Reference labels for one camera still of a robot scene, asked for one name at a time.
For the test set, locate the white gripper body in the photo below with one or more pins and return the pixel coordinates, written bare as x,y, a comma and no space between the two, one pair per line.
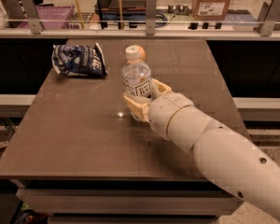
164,111

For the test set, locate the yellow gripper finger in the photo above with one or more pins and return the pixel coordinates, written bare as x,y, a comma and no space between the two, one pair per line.
159,88
139,106

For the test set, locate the clear plastic water bottle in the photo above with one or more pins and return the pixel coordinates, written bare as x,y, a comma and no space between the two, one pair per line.
136,74

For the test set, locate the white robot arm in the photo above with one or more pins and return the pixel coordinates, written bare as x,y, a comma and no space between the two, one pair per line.
223,156

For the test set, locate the orange fruit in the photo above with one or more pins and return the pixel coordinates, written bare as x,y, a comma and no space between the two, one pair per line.
142,52

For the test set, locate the brown table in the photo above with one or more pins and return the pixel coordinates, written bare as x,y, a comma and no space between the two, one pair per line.
79,155

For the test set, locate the blue chip bag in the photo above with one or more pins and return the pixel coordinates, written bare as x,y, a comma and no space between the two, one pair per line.
79,60

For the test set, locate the cardboard box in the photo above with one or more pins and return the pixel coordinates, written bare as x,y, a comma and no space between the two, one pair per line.
209,10

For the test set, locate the purple plastic crate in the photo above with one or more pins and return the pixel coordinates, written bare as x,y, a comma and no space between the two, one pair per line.
55,17

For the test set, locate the metal railing post middle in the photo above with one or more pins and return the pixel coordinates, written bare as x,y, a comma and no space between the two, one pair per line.
150,16

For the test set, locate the metal railing post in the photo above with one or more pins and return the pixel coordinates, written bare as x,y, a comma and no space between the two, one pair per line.
269,17
150,16
32,17

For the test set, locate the metal railing post right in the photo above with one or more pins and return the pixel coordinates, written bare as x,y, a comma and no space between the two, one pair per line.
269,17

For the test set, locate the metal railing post left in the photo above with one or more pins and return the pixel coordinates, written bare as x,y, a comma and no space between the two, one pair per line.
32,17

